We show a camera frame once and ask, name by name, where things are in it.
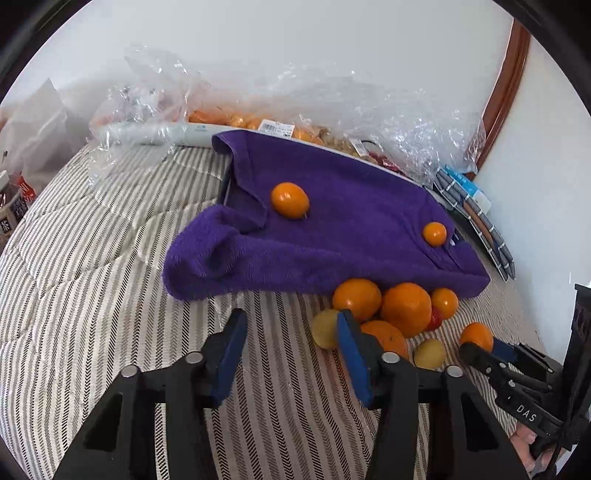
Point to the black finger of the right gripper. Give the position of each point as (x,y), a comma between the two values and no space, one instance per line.
(502,375)
(524,357)

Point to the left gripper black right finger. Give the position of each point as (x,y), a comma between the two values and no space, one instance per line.
(466,441)

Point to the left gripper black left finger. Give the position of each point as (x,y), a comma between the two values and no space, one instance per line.
(117,440)

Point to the green kiwi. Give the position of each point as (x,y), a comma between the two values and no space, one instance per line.
(324,329)
(430,354)

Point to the red strawberry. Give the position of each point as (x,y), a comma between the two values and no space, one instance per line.
(435,321)

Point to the large orange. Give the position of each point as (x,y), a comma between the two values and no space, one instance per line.
(390,338)
(408,307)

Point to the small orange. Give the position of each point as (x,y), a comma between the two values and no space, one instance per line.
(445,302)
(435,234)
(290,201)

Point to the grey checked folded cloth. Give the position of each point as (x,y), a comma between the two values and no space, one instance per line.
(453,191)

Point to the blue white tissue pack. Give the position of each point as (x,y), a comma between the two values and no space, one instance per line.
(472,189)

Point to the purple towel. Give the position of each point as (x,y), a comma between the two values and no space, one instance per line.
(363,222)

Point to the clear crumpled plastic bag right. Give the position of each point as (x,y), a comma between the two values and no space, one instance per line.
(416,130)

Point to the dark tea bottle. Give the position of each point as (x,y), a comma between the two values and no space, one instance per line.
(16,196)

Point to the white plastic bag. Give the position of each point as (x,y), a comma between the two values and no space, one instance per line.
(39,138)

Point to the clear plastic bag left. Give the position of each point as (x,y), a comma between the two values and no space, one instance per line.
(154,107)

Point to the clear bag of oranges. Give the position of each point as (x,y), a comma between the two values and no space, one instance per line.
(287,124)

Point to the brown wooden door frame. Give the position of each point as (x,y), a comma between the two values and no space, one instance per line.
(502,97)

